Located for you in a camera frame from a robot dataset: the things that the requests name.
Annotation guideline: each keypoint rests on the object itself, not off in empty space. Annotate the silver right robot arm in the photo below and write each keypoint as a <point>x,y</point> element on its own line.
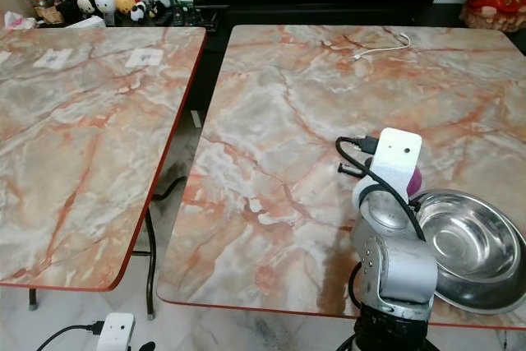
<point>399,265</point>

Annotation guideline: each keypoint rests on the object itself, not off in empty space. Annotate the purple round object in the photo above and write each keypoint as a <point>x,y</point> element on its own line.
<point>414,182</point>

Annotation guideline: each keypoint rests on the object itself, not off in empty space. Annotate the stainless steel bowl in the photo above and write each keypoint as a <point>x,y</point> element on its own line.
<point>472,248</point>

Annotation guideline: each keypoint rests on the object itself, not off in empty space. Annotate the black television cabinet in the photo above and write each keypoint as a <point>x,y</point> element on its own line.
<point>329,14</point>

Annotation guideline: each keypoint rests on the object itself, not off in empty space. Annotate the pink white packet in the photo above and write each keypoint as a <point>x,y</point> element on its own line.
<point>18,20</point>

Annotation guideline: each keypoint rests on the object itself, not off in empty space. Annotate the white paper label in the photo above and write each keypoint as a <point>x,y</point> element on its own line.
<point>54,58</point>
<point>145,57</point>

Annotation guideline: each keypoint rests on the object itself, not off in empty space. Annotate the red lidded jar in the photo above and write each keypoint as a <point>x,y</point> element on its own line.
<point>43,3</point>

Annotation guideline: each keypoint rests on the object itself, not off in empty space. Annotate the small panda figurine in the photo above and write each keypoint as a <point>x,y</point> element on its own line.
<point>138,12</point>

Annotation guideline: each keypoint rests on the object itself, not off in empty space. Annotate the white blue round figurine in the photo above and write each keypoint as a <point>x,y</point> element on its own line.
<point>105,0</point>

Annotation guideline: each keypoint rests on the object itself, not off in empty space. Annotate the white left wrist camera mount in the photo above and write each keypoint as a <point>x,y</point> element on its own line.
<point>116,332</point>

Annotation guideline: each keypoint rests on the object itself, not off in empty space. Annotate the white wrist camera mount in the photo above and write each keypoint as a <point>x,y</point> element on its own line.
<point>116,332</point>
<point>396,152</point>

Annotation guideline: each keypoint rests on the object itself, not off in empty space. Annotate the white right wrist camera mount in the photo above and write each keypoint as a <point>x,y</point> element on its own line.
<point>396,152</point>

